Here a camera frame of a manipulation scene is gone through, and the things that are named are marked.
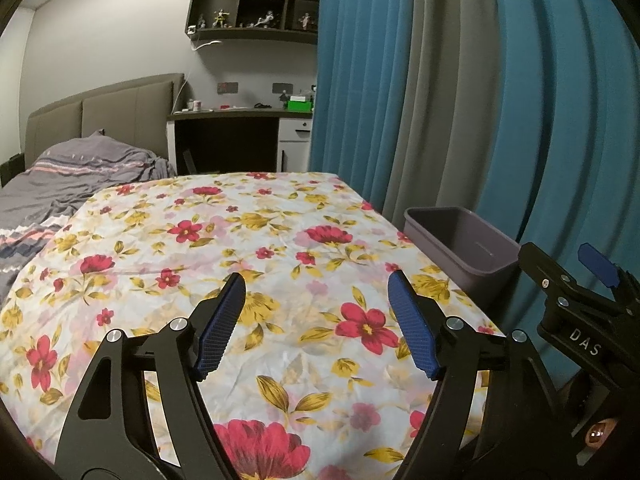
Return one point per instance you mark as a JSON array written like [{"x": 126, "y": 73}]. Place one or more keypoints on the grey curtain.
[{"x": 450, "y": 110}]

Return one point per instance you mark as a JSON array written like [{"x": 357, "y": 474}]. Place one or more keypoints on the beige padded headboard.
[{"x": 125, "y": 105}]

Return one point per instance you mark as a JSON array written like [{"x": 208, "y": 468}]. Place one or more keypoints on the dark wall shelf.
[{"x": 250, "y": 35}]

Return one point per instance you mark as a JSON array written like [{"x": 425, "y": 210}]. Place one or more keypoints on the grey striped duvet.
[{"x": 75, "y": 175}]

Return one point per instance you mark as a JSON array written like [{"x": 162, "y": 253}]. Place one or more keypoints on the grey plastic bin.
[{"x": 465, "y": 255}]

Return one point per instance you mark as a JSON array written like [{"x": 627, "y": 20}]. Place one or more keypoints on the black bedside panel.
[{"x": 12, "y": 170}]

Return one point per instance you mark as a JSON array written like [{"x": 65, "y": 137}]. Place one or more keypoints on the blue curtain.
[
  {"x": 360, "y": 85},
  {"x": 560, "y": 135}
]

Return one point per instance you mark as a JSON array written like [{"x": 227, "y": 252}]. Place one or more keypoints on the floral tablecloth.
[{"x": 300, "y": 285}]

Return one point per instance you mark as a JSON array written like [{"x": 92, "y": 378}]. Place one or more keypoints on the green box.
[{"x": 299, "y": 106}]

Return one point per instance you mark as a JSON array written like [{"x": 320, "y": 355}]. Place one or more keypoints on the white drawer cabinet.
[{"x": 295, "y": 132}]

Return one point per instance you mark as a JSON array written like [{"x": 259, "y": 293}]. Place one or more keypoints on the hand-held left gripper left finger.
[{"x": 220, "y": 340}]

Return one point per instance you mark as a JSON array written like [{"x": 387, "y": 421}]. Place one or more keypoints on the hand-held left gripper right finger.
[{"x": 415, "y": 335}]

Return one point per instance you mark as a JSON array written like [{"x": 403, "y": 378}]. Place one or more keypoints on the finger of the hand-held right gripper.
[
  {"x": 597, "y": 265},
  {"x": 542, "y": 265}
]

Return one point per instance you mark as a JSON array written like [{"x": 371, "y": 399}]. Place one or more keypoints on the dark wooden desk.
[{"x": 225, "y": 142}]

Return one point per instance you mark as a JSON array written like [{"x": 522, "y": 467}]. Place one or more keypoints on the grey wall socket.
[
  {"x": 282, "y": 87},
  {"x": 227, "y": 87}
]

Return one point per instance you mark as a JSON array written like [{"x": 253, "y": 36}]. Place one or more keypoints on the row of figurines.
[{"x": 220, "y": 19}]

